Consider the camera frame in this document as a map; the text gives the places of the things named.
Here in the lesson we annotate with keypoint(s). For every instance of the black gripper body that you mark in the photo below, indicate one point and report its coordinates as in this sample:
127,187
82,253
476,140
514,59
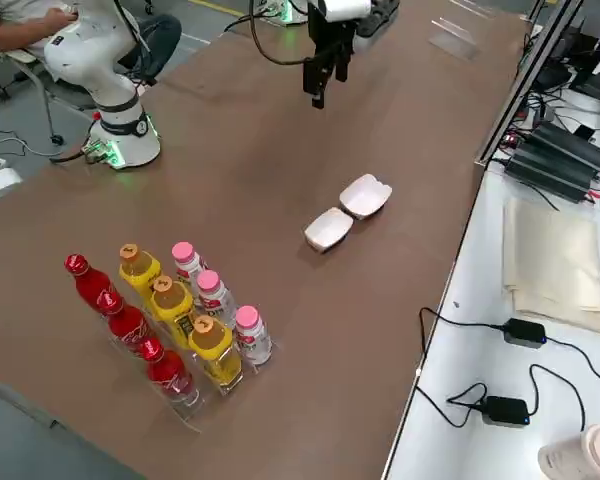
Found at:
332,37

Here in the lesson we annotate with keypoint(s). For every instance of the person's forearm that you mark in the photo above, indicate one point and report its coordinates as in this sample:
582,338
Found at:
10,31

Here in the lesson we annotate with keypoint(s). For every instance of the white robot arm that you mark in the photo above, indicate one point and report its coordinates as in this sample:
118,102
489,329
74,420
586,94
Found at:
130,145
365,42

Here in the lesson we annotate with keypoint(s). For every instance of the clear stepped plastic holder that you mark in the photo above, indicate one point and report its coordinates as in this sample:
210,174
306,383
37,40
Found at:
455,42

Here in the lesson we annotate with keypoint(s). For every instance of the person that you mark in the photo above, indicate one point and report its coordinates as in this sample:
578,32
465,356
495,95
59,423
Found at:
150,40

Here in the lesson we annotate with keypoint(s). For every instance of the pink-capped white bottle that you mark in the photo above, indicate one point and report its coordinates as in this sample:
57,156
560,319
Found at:
212,297
186,262
252,340

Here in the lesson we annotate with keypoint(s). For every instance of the black finned power supply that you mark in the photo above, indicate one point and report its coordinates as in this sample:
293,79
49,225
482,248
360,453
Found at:
550,172
575,142

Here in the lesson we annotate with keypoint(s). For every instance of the black computer monitor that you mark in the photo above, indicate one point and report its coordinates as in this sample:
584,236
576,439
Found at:
597,82

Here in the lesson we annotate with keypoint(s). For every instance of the yellow drink bottle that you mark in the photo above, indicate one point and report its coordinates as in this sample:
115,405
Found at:
212,350
140,272
172,305

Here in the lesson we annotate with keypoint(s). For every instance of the beige folded cloth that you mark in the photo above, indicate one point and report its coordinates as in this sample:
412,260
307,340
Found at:
555,265

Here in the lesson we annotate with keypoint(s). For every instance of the white office chair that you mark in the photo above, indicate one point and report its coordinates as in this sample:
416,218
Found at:
17,56

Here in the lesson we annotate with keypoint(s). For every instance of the red cola bottle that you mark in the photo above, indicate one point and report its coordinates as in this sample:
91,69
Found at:
87,287
127,327
170,375

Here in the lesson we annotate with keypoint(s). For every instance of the black power adapter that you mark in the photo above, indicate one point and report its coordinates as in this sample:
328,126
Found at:
525,332
505,411

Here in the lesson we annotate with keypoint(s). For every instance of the clear stepped bottle shelf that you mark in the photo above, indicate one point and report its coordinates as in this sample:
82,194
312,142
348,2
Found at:
185,415

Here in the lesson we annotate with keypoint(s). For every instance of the pale plastic cup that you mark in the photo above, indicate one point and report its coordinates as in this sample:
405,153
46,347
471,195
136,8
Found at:
590,455

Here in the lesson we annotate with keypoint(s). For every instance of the aluminium frame post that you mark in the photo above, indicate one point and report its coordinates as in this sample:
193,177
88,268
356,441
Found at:
539,10
529,80

